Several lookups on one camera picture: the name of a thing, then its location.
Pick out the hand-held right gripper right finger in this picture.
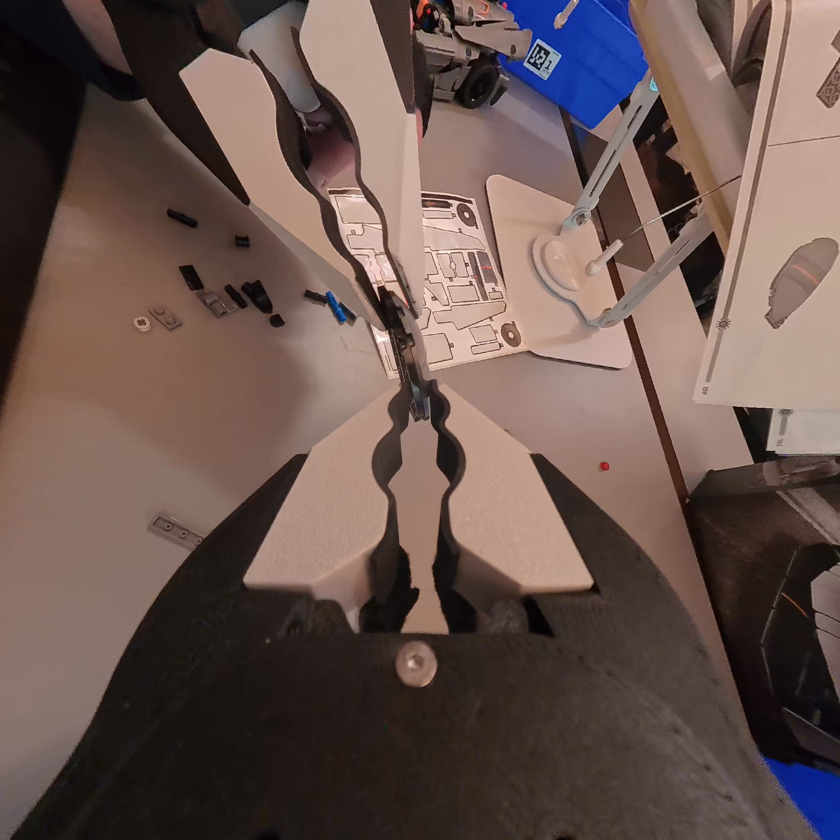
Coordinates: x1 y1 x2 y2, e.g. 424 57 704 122
430 381 595 634

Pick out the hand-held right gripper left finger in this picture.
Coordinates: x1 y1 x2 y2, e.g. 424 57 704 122
243 382 421 634

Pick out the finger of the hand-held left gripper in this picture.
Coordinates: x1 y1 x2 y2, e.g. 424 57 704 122
290 0 426 321
178 47 395 332

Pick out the black plate lego assembly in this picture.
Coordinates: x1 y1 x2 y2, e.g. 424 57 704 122
377 285 435 422

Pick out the lego sticker sheet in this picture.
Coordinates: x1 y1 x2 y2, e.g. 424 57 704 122
326 187 528 380

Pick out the person's left forearm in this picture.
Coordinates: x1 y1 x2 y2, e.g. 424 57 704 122
0 0 139 99

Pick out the grey lego vehicle model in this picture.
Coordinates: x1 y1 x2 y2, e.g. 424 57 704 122
410 0 532 109

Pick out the grey grooved lego plate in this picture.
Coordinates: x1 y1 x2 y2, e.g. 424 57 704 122
147 512 204 551

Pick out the black lego box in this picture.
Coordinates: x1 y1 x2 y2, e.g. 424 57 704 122
686 459 840 769

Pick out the lego instruction booklet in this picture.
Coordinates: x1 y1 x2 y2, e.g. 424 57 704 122
692 0 840 454

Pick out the white book stand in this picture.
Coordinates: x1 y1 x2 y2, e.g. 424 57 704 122
486 0 791 371

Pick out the blue plastic bin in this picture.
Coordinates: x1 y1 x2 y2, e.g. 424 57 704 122
495 0 647 129

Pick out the black perforated pad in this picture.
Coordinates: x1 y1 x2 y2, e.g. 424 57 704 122
0 33 86 421

